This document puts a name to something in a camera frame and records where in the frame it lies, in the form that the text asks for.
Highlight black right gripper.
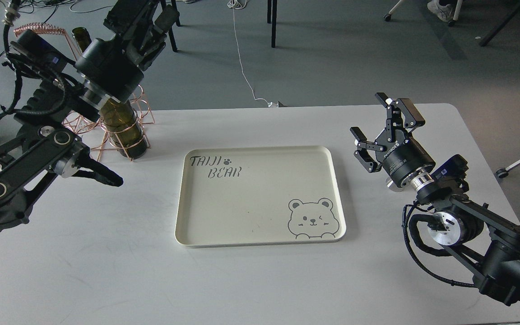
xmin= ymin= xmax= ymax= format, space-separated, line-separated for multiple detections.
xmin=350 ymin=93 xmax=436 ymax=188

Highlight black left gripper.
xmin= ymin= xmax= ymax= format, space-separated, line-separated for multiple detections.
xmin=75 ymin=0 xmax=179 ymax=105

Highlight silver metal jigger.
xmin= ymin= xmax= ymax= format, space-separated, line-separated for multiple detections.
xmin=386 ymin=177 xmax=403 ymax=193

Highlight dark green wine bottle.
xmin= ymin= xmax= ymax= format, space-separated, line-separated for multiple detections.
xmin=72 ymin=27 xmax=148 ymax=160

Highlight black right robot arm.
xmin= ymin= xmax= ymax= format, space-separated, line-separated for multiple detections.
xmin=350 ymin=93 xmax=520 ymax=305

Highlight black chair legs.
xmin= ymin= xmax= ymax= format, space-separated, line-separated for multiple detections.
xmin=173 ymin=0 xmax=281 ymax=57

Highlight white chair base with caster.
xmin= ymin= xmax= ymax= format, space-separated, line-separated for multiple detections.
xmin=495 ymin=159 xmax=520 ymax=179

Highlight person legs with sneakers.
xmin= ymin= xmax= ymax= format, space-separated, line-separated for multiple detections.
xmin=427 ymin=0 xmax=456 ymax=23

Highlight cream bear serving tray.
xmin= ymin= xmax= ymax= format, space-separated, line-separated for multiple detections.
xmin=175 ymin=145 xmax=346 ymax=247

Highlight white floor cable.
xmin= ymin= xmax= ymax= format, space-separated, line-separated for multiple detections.
xmin=227 ymin=0 xmax=279 ymax=108

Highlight copper wire wine rack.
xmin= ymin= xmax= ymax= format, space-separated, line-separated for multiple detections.
xmin=13 ymin=23 xmax=153 ymax=161

